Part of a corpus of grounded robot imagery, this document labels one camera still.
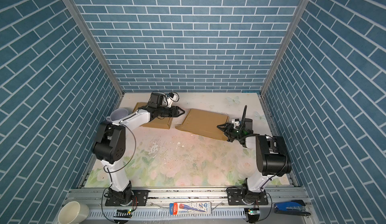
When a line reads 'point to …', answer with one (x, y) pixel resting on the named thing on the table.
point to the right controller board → (253, 213)
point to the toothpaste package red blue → (202, 207)
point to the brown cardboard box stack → (204, 123)
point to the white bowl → (72, 213)
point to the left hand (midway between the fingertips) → (182, 111)
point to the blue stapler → (294, 207)
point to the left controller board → (125, 213)
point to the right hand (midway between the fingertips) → (218, 127)
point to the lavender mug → (117, 114)
